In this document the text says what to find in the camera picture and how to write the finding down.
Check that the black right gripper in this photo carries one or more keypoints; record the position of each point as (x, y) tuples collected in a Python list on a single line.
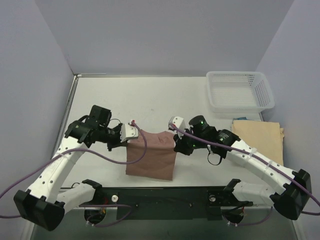
[(180, 144)]

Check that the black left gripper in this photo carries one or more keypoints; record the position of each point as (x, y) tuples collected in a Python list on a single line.
[(119, 136)]

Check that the pink graphic t shirt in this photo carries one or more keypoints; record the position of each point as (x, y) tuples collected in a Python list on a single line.
[(159, 159)]

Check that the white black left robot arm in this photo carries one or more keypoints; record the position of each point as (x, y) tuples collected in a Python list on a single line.
[(42, 203)]

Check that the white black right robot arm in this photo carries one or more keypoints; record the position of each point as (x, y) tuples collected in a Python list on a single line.
[(286, 190)]

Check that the folded light blue cloth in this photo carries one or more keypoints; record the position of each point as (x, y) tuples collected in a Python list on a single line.
[(239, 118)]

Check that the white perforated plastic basket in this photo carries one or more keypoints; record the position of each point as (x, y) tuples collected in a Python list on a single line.
[(239, 92)]

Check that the folded cream t shirt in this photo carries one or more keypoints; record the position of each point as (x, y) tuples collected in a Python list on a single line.
[(266, 137)]

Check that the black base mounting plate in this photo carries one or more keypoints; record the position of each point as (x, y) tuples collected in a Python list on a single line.
[(169, 203)]

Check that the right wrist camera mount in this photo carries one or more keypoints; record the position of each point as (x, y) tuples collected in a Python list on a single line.
[(178, 122)]

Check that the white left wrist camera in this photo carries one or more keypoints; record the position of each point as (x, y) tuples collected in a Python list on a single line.
[(130, 131)]

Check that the aluminium table edge rail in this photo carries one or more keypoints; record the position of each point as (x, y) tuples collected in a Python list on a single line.
[(58, 102)]

